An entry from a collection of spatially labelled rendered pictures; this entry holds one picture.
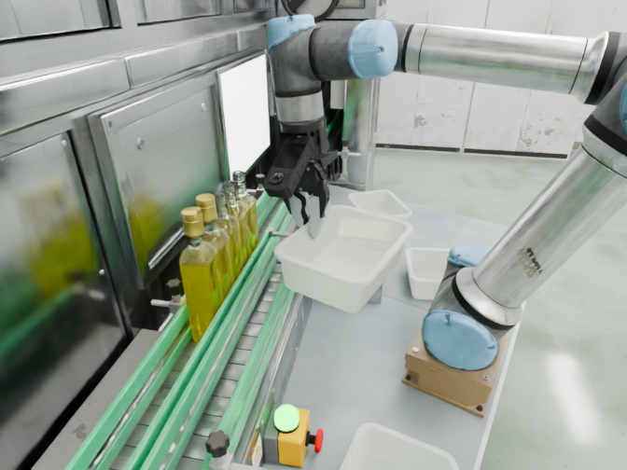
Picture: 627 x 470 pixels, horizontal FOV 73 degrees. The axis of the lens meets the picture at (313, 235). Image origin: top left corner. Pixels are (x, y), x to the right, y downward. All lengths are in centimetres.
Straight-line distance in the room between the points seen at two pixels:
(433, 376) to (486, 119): 394
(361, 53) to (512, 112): 415
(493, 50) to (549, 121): 414
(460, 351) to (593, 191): 30
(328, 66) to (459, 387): 65
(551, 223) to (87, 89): 68
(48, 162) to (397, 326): 83
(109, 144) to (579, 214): 69
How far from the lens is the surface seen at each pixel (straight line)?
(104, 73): 79
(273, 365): 84
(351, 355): 104
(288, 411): 80
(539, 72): 72
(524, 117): 478
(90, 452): 71
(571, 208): 62
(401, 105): 461
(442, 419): 96
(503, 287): 68
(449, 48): 73
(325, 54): 65
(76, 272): 80
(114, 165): 79
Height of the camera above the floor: 149
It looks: 30 degrees down
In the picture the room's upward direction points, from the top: straight up
